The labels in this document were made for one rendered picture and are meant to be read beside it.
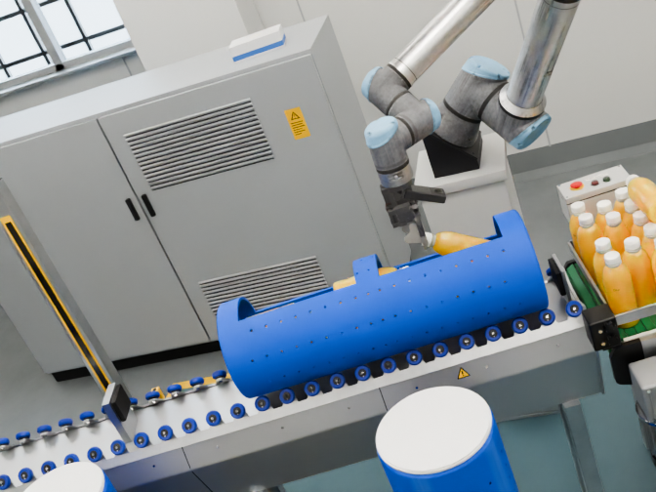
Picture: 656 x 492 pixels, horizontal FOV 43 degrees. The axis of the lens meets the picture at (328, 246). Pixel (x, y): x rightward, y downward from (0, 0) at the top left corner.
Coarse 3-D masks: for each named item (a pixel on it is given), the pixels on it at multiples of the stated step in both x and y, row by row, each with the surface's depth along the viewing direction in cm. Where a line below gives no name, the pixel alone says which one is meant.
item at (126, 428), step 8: (112, 384) 250; (120, 384) 249; (112, 392) 246; (120, 392) 247; (104, 400) 243; (112, 400) 243; (120, 400) 246; (128, 400) 251; (104, 408) 242; (112, 408) 243; (120, 408) 244; (128, 408) 249; (112, 416) 244; (120, 416) 244; (128, 416) 251; (120, 424) 245; (128, 424) 249; (136, 424) 255; (120, 432) 247; (128, 432) 248; (128, 440) 248
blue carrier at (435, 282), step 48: (528, 240) 216; (384, 288) 220; (432, 288) 218; (480, 288) 217; (528, 288) 216; (240, 336) 226; (288, 336) 223; (336, 336) 222; (384, 336) 222; (432, 336) 224; (240, 384) 228; (288, 384) 232
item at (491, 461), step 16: (496, 432) 190; (480, 448) 184; (496, 448) 189; (384, 464) 191; (464, 464) 182; (480, 464) 184; (496, 464) 189; (400, 480) 188; (416, 480) 184; (432, 480) 183; (448, 480) 183; (464, 480) 184; (480, 480) 186; (496, 480) 189; (512, 480) 198
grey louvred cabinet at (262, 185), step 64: (192, 64) 403; (256, 64) 362; (320, 64) 364; (0, 128) 431; (64, 128) 392; (128, 128) 386; (192, 128) 381; (256, 128) 375; (320, 128) 371; (64, 192) 411; (128, 192) 405; (192, 192) 399; (256, 192) 394; (320, 192) 388; (0, 256) 438; (64, 256) 431; (128, 256) 425; (192, 256) 419; (256, 256) 413; (320, 256) 407; (384, 256) 401; (128, 320) 448; (192, 320) 441
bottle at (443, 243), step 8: (440, 232) 231; (448, 232) 230; (456, 232) 231; (432, 240) 229; (440, 240) 229; (448, 240) 229; (456, 240) 229; (464, 240) 229; (472, 240) 230; (480, 240) 231; (488, 240) 232; (432, 248) 232; (440, 248) 229; (448, 248) 229; (456, 248) 229; (464, 248) 229; (488, 256) 230
